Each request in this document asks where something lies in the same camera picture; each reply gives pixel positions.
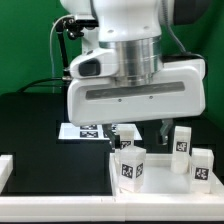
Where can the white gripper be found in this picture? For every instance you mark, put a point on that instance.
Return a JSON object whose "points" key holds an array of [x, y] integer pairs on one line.
{"points": [[94, 97]]}

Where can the white U-shaped boundary fence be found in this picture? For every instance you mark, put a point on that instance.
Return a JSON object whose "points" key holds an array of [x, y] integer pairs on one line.
{"points": [[203, 207]]}

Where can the black camera on mount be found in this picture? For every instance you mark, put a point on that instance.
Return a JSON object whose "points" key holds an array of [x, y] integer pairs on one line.
{"points": [[74, 25]]}

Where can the white marker tag plate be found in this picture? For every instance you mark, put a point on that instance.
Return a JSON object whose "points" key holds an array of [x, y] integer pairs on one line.
{"points": [[92, 132]]}

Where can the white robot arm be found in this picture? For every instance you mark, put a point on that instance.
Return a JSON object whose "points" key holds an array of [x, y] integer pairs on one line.
{"points": [[123, 75]]}

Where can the white square table top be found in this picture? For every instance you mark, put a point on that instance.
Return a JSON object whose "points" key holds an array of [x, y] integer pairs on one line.
{"points": [[158, 178]]}

